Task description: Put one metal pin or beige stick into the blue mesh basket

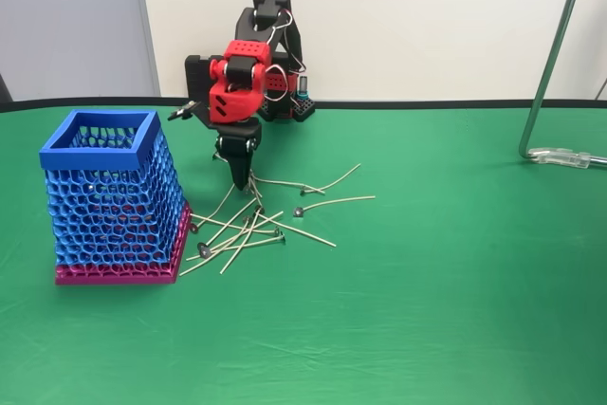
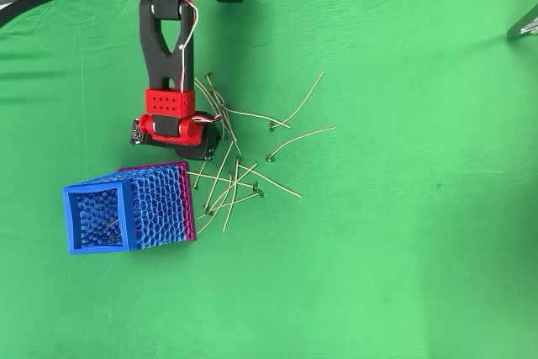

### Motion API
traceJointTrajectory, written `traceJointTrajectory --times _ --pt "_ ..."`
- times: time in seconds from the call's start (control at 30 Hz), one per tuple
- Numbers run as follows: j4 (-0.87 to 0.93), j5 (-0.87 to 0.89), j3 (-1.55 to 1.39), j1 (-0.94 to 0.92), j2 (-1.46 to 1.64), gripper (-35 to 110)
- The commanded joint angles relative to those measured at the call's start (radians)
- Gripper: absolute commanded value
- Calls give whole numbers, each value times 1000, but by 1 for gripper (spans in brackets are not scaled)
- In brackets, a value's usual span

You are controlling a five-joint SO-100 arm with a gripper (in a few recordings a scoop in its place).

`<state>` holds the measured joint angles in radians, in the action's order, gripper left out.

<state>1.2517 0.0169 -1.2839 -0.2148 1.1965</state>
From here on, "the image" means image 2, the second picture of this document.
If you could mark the chrome stand pole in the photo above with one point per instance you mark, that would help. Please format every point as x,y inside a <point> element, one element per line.
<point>525,24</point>

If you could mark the small gripper camera with mount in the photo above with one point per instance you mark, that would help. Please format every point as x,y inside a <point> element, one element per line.
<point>136,132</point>

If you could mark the green table cloth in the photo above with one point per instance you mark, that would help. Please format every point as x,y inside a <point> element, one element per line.
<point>357,249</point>

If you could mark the cream candle wick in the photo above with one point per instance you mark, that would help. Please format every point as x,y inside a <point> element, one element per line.
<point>255,185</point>
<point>209,212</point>
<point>209,76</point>
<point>304,98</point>
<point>111,224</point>
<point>281,186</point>
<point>206,96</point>
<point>195,186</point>
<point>237,159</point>
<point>298,136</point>
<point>230,174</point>
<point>256,114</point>
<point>260,193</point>

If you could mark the blue and magenta mesh basket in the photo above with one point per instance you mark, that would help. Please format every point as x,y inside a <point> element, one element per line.
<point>159,203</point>

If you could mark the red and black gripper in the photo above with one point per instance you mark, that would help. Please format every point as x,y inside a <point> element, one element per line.
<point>201,150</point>

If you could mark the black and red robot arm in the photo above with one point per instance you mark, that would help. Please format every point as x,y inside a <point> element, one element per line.
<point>168,69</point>

